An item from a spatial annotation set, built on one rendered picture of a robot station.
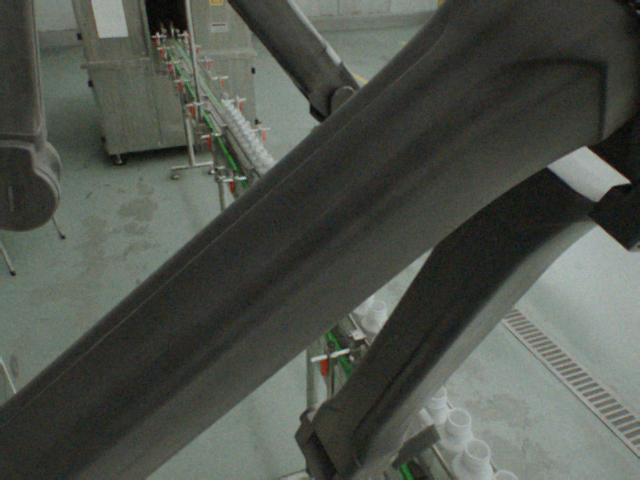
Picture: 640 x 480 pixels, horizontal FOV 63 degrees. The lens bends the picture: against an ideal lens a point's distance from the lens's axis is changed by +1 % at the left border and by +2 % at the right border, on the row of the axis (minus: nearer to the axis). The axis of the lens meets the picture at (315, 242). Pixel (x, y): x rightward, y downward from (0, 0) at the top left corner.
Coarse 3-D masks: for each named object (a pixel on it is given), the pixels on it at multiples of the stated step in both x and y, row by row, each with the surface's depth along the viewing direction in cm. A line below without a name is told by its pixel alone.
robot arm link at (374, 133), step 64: (448, 0) 17; (512, 0) 16; (576, 0) 15; (448, 64) 16; (512, 64) 15; (576, 64) 14; (320, 128) 18; (384, 128) 16; (448, 128) 15; (512, 128) 16; (576, 128) 17; (256, 192) 18; (320, 192) 16; (384, 192) 16; (448, 192) 17; (192, 256) 18; (256, 256) 17; (320, 256) 16; (384, 256) 18; (128, 320) 18; (192, 320) 17; (256, 320) 17; (320, 320) 19; (64, 384) 19; (128, 384) 18; (192, 384) 17; (256, 384) 20; (0, 448) 19; (64, 448) 18; (128, 448) 18
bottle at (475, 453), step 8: (472, 440) 78; (480, 440) 78; (464, 448) 78; (472, 448) 79; (480, 448) 79; (488, 448) 77; (456, 456) 81; (464, 456) 77; (472, 456) 82; (480, 456) 79; (488, 456) 76; (456, 464) 79; (464, 464) 78; (472, 464) 76; (480, 464) 76; (488, 464) 79; (456, 472) 78; (464, 472) 78; (472, 472) 77; (480, 472) 77; (488, 472) 78
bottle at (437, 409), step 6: (444, 390) 86; (438, 396) 88; (444, 396) 85; (432, 402) 85; (438, 402) 85; (444, 402) 86; (426, 408) 87; (432, 408) 86; (438, 408) 86; (444, 408) 87; (432, 414) 86; (438, 414) 86; (444, 414) 87; (432, 420) 86; (438, 420) 86; (444, 420) 87; (438, 426) 86; (426, 450) 90; (426, 456) 91; (426, 462) 91
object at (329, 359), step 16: (192, 80) 286; (208, 80) 289; (192, 112) 250; (208, 112) 252; (224, 128) 212; (208, 144) 214; (224, 144) 215; (224, 176) 223; (352, 336) 105; (336, 352) 105; (352, 352) 106; (352, 368) 108
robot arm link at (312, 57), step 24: (240, 0) 54; (264, 0) 55; (288, 0) 56; (264, 24) 56; (288, 24) 57; (288, 48) 58; (312, 48) 59; (288, 72) 61; (312, 72) 60; (336, 72) 61; (312, 96) 62
